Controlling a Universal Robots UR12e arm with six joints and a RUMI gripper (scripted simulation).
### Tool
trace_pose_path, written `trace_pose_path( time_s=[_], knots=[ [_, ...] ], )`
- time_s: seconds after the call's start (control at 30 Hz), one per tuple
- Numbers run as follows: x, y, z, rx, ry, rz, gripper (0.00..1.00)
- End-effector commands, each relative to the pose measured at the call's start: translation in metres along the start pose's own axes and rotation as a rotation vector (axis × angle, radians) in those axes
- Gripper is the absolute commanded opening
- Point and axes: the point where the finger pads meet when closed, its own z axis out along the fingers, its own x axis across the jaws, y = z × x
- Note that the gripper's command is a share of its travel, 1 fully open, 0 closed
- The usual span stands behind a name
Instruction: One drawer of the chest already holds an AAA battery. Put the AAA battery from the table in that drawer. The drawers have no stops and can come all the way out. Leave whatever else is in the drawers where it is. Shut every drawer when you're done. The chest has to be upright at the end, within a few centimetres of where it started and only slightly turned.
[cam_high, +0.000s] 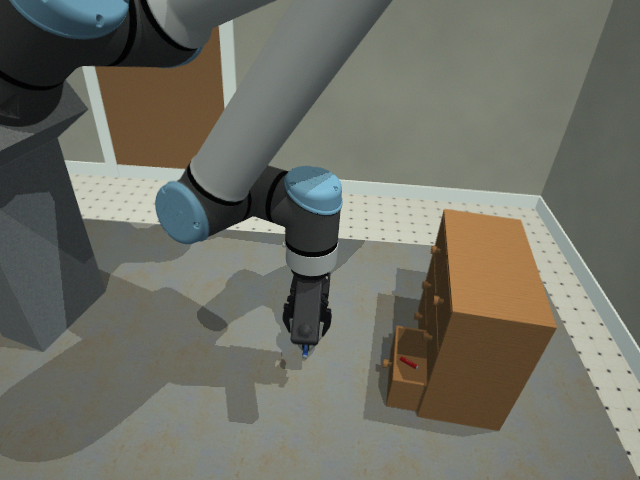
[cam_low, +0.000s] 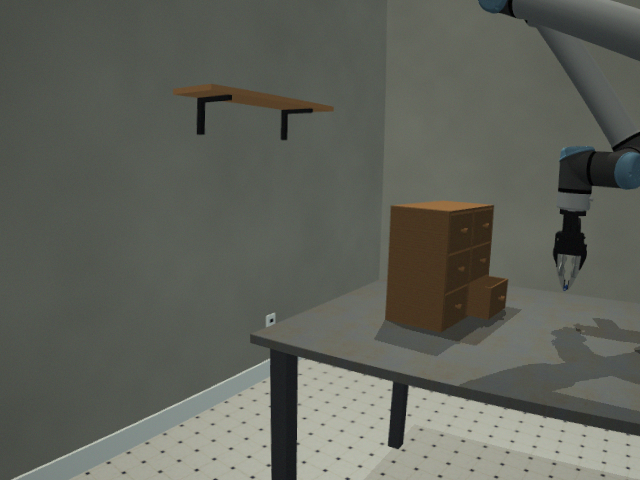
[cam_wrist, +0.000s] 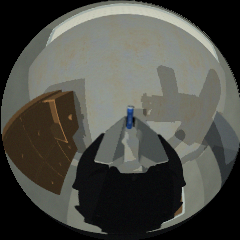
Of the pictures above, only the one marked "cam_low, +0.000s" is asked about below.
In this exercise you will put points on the brown wooden chest of drawers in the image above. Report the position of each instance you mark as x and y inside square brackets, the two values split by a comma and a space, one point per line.
[417, 262]

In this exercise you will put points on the brown wooden drawer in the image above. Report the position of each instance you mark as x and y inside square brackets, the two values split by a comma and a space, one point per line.
[482, 225]
[453, 306]
[456, 275]
[459, 237]
[484, 302]
[479, 263]

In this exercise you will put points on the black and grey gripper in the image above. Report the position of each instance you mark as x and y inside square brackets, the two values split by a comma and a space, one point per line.
[569, 244]

